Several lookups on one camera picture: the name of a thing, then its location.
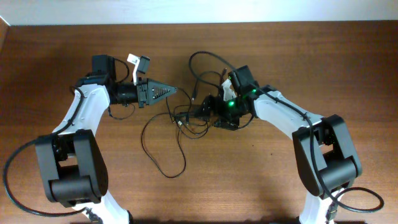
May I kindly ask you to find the thin black cable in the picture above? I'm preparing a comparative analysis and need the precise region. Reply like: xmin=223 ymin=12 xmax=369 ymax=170
xmin=141 ymin=67 xmax=228 ymax=179

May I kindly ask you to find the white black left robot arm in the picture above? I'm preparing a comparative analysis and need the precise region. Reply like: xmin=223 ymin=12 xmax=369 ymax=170
xmin=35 ymin=78 xmax=177 ymax=223

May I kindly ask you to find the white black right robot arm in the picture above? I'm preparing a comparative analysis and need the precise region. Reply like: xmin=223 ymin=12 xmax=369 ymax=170
xmin=194 ymin=85 xmax=363 ymax=223

